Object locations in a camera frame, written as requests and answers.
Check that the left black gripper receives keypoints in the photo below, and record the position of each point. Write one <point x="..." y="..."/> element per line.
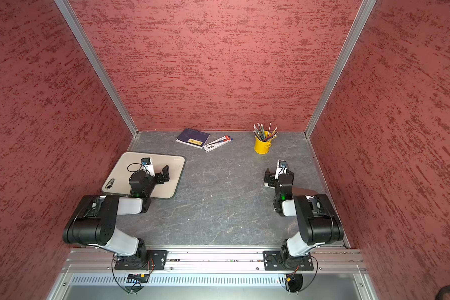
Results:
<point x="159" y="177"/>

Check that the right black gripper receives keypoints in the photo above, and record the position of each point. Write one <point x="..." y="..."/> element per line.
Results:
<point x="269" y="178"/>

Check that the beige cutting board green rim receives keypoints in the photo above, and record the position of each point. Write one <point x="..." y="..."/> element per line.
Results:
<point x="117" y="183"/>

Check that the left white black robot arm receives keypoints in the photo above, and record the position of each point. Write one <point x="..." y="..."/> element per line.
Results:
<point x="93" y="222"/>

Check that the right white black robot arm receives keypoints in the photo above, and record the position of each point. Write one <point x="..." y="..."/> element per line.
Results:
<point x="317" y="220"/>

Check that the yellow metal cup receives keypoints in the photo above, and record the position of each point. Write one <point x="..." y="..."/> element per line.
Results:
<point x="262" y="146"/>

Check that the dark blue notebook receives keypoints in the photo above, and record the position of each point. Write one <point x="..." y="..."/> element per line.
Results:
<point x="192" y="137"/>

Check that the coloured pencils bunch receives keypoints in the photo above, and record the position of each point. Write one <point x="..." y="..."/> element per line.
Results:
<point x="262" y="135"/>

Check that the white red pen package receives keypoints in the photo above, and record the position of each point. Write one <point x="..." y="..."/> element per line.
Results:
<point x="218" y="143"/>

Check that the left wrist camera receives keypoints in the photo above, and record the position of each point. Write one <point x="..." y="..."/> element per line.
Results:
<point x="147" y="165"/>

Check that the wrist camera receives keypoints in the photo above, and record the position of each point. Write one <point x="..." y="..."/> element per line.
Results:
<point x="281" y="164"/>
<point x="147" y="165"/>

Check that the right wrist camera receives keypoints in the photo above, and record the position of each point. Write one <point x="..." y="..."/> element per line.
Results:
<point x="281" y="164"/>

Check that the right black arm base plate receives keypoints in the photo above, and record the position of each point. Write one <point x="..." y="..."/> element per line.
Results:
<point x="272" y="260"/>

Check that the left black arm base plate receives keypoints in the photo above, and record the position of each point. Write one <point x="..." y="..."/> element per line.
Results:
<point x="153" y="260"/>

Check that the aluminium front rail frame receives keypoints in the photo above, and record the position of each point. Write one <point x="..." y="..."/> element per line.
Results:
<point x="207" y="266"/>

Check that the left aluminium corner post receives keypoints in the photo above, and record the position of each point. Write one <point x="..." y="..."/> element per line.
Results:
<point x="74" y="24"/>

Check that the aluminium corner post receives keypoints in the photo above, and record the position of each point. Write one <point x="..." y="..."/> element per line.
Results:
<point x="74" y="24"/>
<point x="352" y="37"/>

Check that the right aluminium corner post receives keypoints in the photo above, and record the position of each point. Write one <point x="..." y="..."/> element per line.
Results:
<point x="352" y="37"/>

